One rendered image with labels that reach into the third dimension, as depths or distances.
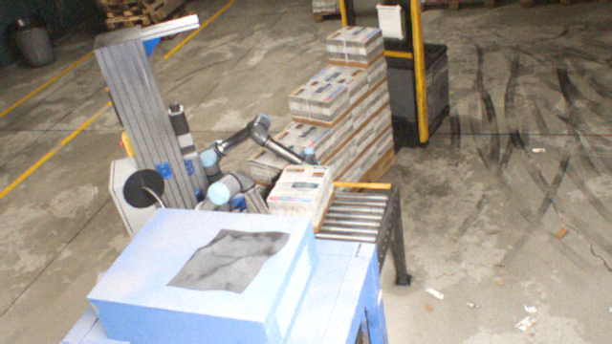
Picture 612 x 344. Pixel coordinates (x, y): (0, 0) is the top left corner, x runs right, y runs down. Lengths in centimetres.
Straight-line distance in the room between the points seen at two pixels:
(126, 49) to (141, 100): 30
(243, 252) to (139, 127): 169
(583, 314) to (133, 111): 298
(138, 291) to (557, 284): 296
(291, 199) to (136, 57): 114
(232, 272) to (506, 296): 257
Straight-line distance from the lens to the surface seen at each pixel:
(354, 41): 450
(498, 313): 384
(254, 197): 302
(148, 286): 178
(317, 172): 336
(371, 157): 481
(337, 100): 420
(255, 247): 175
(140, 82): 318
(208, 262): 176
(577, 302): 398
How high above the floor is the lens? 287
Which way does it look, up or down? 33 degrees down
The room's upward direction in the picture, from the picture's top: 11 degrees counter-clockwise
